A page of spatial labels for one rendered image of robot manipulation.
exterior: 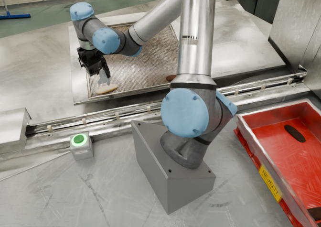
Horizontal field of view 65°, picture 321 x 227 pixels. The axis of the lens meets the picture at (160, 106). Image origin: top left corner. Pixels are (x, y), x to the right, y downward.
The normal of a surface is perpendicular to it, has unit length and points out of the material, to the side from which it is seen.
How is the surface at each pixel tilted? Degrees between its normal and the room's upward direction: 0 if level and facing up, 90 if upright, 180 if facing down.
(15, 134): 0
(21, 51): 0
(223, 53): 10
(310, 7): 90
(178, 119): 59
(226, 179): 0
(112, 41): 99
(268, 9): 91
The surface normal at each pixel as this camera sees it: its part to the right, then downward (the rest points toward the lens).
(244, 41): 0.01, -0.58
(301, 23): -0.97, 0.19
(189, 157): 0.22, 0.17
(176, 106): -0.52, 0.12
